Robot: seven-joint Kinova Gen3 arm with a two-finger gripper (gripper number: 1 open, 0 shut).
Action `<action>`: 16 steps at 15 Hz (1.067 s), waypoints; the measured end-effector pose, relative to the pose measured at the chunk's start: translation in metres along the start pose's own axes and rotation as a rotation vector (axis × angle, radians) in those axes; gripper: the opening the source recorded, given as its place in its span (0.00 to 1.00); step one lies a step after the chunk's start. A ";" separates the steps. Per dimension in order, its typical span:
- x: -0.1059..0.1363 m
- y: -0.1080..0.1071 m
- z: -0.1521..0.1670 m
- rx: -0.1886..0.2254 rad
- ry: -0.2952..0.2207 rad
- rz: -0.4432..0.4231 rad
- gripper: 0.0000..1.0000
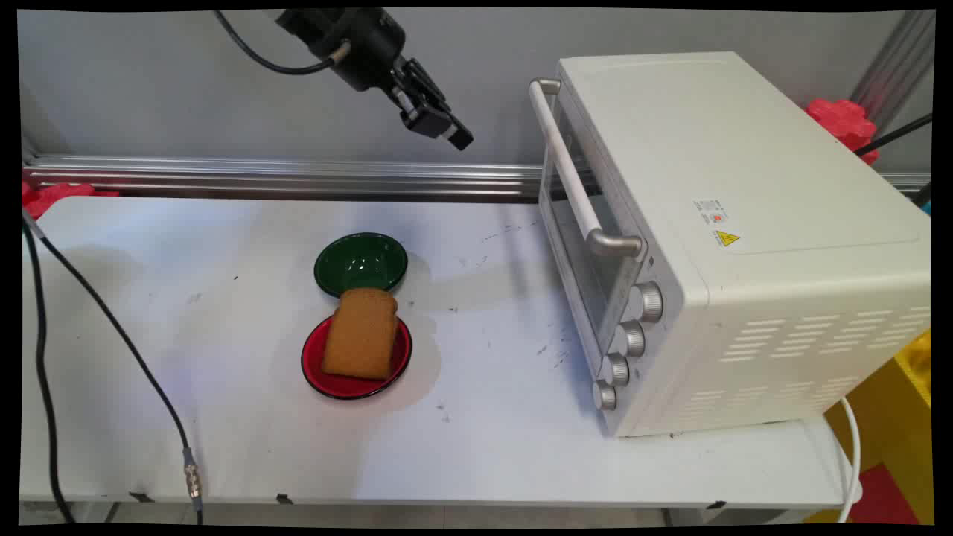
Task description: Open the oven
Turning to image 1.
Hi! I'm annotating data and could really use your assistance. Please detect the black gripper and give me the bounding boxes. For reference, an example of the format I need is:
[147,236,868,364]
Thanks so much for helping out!
[298,9,474,151]

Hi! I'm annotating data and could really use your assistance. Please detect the glass oven door with handle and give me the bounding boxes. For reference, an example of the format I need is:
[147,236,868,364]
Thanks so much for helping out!
[529,77,646,373]

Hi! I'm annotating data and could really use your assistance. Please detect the green bowl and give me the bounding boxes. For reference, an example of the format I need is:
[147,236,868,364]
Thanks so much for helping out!
[313,232,409,297]

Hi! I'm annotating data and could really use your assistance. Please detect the brown bread slice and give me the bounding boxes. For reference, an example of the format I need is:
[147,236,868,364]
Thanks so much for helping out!
[321,288,400,381]

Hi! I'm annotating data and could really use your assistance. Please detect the red plate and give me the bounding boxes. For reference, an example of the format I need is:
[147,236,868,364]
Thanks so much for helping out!
[301,313,412,401]

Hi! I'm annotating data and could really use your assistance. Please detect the yellow warning sticker label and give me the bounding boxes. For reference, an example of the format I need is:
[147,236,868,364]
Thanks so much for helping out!
[691,197,742,249]

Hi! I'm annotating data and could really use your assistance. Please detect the white toaster oven body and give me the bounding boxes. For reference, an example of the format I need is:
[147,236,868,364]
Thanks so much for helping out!
[555,51,931,438]

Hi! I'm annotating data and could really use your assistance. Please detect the flat red plastic part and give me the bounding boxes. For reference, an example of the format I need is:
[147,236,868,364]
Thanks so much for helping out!
[22,182,120,221]

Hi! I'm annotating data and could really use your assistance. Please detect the large red plastic part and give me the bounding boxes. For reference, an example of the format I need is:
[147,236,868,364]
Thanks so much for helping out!
[804,98,881,165]

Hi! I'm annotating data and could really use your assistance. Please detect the thin black rod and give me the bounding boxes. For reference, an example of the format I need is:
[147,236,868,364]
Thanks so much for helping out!
[854,112,934,157]

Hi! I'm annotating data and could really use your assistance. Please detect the yellow block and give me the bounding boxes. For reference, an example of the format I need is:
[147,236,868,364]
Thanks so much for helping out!
[803,330,934,524]

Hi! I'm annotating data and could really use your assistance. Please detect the red floor block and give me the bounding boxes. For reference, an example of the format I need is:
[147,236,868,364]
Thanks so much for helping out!
[847,462,921,525]

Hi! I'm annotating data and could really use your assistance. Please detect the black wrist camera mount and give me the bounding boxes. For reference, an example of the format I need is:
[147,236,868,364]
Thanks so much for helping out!
[274,9,317,42]

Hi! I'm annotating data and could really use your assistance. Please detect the aluminium rail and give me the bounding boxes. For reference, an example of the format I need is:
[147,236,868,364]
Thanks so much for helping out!
[22,155,931,204]

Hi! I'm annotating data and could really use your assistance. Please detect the black cable with metal connector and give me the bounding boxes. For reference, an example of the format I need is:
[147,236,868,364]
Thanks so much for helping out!
[22,210,204,524]

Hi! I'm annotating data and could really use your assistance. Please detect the plain black cable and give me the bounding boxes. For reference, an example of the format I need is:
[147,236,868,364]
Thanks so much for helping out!
[22,222,77,524]

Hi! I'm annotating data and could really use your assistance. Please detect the aluminium frame post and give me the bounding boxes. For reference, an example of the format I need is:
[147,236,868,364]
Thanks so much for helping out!
[849,10,936,129]

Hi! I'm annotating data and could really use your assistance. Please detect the white power cord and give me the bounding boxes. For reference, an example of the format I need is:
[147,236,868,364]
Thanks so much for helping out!
[837,398,863,523]

